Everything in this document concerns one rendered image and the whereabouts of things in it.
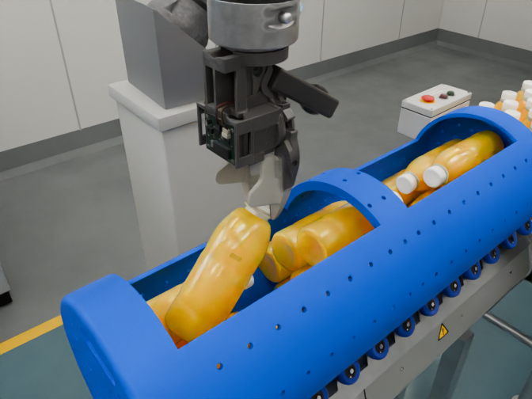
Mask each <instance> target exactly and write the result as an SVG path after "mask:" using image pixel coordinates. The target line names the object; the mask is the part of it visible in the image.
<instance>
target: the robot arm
mask: <svg viewBox="0 0 532 399"><path fill-rule="evenodd" d="M147 6H149V7H151V8H153V9H154V10H157V11H158V12H159V13H160V14H161V15H162V16H163V17H165V18H166V19H168V20H169V21H170V22H172V23H173V24H174V25H175V26H177V27H178V28H179V29H181V30H182V31H183V32H185V33H186V34H187V35H189V36H190V37H191V38H193V39H194V40H195V41H196V42H198V43H199V44H201V45H202V46H203V47H204V48H205V47H206V46H207V43H208V39H209V40H211V41H212V42H213V43H214V44H216V45H218V47H215V48H211V49H207V50H203V80H204V94H205V100H201V101H197V102H196V108H197V120H198V133H199V145H201V146H202V145H204V144H206V146H207V149H209V150H210V151H212V152H213V153H215V154H217V155H218V156H219V157H221V158H223V159H224V160H226V161H227V163H226V164H225V165H224V166H223V167H222V168H221V169H219V170H218V172H217V173H216V175H215V180H216V182H217V183H218V184H233V183H241V184H242V188H243V191H244V194H245V198H246V201H247V203H248V205H249V206H250V207H260V206H266V205H269V207H270V216H271V219H272V220H274V219H276V218H277V217H278V216H279V214H280V213H281V211H282V210H283V208H284V206H285V204H286V202H287V200H288V198H289V195H290V193H291V188H292V187H293V186H294V185H295V180H296V177H297V173H298V168H299V163H300V150H299V145H298V130H296V129H295V120H294V118H295V115H294V113H293V112H292V110H291V103H290V102H288V101H286V99H287V98H289V99H291V100H293V101H295V102H297V103H299V104H300V106H301V108H302V109H303V110H304V111H305V112H307V113H309V114H311V115H318V113H319V114H321V115H323V116H325V117H327V118H331V117H332V116H333V113H334V112H335V110H336V108H337V106H338V104H339V101H338V100H337V99H336V98H335V97H332V96H331V95H329V92H328V90H327V89H326V88H325V87H324V86H323V85H320V84H317V83H312V84H311V83H308V82H306V81H304V80H302V79H301V78H299V77H297V76H296V75H294V74H292V73H290V72H289V71H287V70H284V69H283V68H282V67H280V66H277V65H276V64H278V63H282V62H284V61H285V60H287V58H288V52H289V46H290V45H292V44H294V43H295V42H296V40H297V39H298V31H299V16H300V14H301V12H302V10H303V5H302V3H301V0H152V1H150V2H149V3H148V4H147ZM203 113H204V118H205V120H204V123H205V132H206V134H203V130H202V116H201V114H203ZM274 150H275V153H274V155H273V154H269V153H271V152H273V151H274ZM259 176H260V179H259Z"/></svg>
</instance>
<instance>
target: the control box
mask: <svg viewBox="0 0 532 399"><path fill-rule="evenodd" d="M438 89H439V91H438ZM440 90H441V91H440ZM449 90H452V91H454V95H453V96H450V95H447V98H446V99H443V98H440V97H439V95H440V94H441V93H445V94H447V91H449ZM437 91H438V92H437ZM429 93H430V94H429ZM432 93H433V94H432ZM428 94H429V95H432V96H433V97H434V98H435V99H434V100H433V101H431V102H426V101H424V100H423V99H422V98H421V97H422V96H423V95H428ZM471 95H472V93H470V92H467V91H465V90H462V89H457V88H454V87H452V86H449V85H445V84H441V85H437V86H435V87H433V88H431V89H428V90H425V91H423V92H422V93H418V94H416V95H414V96H411V97H409V98H406V99H404V100H403V101H402V103H401V113H400V118H399V123H398V128H397V132H399V133H401V134H403V135H407V136H408V137H410V138H413V139H415V138H416V137H417V136H418V134H419V133H420V131H421V130H422V129H423V128H424V127H425V126H426V125H427V124H429V123H430V122H431V121H433V120H435V119H437V118H439V117H440V116H443V115H446V114H447V113H449V112H452V111H454V110H456V109H459V108H464V107H469V100H470V98H471Z"/></svg>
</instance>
